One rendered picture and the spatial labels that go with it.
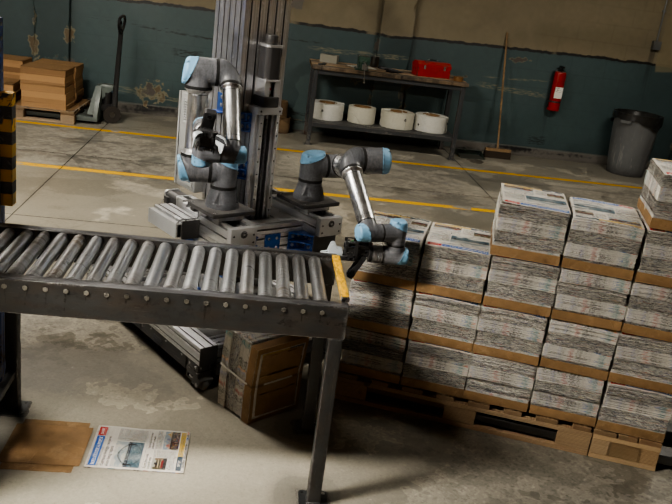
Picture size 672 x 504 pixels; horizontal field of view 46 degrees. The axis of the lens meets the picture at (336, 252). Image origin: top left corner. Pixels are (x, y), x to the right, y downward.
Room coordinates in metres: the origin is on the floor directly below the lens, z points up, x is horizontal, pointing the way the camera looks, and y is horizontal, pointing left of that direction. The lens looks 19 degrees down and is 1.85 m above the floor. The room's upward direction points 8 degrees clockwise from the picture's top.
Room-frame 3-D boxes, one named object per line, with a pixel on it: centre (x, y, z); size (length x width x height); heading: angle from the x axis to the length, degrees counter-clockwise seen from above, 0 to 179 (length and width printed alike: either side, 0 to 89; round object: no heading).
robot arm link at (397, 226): (3.14, -0.23, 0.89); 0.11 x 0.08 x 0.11; 114
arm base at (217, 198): (3.43, 0.54, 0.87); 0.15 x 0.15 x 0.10
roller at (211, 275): (2.71, 0.44, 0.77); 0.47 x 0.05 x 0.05; 7
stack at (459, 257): (3.37, -0.68, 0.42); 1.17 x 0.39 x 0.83; 79
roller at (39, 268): (2.64, 1.02, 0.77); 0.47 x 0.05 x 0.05; 7
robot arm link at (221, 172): (3.43, 0.54, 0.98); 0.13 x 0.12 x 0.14; 106
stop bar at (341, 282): (2.75, -0.03, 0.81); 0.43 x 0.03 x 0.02; 7
